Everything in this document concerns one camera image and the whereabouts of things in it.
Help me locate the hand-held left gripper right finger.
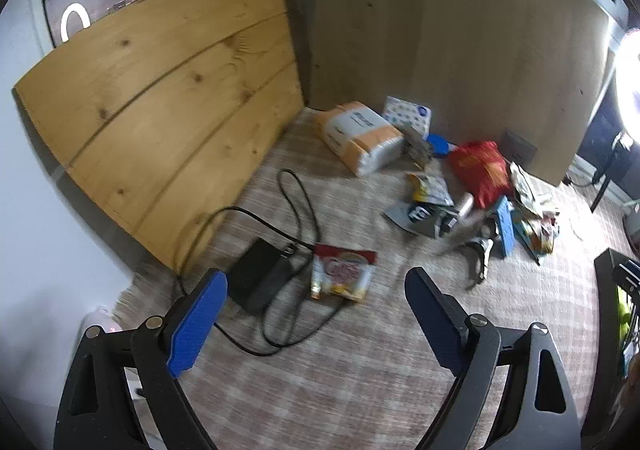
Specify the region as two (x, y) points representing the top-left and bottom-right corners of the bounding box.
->
(404, 266), (583, 450)

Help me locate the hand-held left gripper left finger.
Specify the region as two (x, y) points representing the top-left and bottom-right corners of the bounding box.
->
(52, 269), (228, 450)

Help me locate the pink bottle grey cap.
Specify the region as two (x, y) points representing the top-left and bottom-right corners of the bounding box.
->
(457, 192), (477, 222)

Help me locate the black metal clip tool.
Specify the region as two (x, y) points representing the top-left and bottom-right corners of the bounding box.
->
(461, 234), (497, 292)

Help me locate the black power adapter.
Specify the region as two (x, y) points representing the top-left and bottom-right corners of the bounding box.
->
(227, 237), (297, 316)

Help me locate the red white snack packet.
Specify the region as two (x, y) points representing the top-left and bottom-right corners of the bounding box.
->
(310, 243), (379, 304)

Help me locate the grey black packet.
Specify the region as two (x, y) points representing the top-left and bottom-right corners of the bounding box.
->
(384, 202), (453, 238)

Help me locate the white power strip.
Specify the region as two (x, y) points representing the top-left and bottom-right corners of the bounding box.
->
(81, 305), (151, 402)

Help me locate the plaid blanket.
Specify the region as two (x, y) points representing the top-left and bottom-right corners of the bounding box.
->
(115, 107), (632, 450)

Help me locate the blue flat box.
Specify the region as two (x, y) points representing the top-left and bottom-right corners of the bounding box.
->
(494, 196), (517, 259)

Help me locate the yellow white snack packet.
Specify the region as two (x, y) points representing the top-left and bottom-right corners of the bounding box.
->
(406, 172), (454, 206)

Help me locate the colourful snack packet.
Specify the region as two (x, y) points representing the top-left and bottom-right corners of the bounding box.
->
(515, 210), (562, 266)

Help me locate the red snack bag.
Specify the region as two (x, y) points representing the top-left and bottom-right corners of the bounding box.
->
(446, 141), (514, 210)

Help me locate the white crumpled snack packet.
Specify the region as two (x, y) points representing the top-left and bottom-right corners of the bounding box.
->
(509, 161), (540, 211)

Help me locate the red white torn wrapper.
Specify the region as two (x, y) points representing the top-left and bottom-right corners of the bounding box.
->
(402, 125), (434, 171)

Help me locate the blue round lid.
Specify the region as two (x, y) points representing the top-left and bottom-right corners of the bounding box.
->
(427, 134), (458, 159)

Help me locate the black shelf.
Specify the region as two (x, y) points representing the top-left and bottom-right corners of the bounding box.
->
(580, 247), (640, 450)

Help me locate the grey pouch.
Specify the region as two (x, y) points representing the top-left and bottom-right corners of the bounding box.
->
(501, 130), (539, 166)

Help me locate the orange white tissue pack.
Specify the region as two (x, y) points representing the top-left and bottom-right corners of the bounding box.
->
(314, 101), (405, 178)

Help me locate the dotted white tissue pack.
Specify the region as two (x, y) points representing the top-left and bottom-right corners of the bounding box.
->
(382, 96), (434, 141)

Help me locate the pine wood board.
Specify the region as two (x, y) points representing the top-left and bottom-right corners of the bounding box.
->
(12, 0), (306, 277)

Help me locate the black tripod stand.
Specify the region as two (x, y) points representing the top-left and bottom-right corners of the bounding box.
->
(565, 130), (637, 213)

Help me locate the light wood panel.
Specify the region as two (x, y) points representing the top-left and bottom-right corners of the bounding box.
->
(300, 0), (617, 187)

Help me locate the black cable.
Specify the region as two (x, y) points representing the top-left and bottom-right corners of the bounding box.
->
(172, 169), (347, 357)

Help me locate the ring light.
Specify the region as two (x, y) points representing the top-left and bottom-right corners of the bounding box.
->
(612, 27), (640, 143)

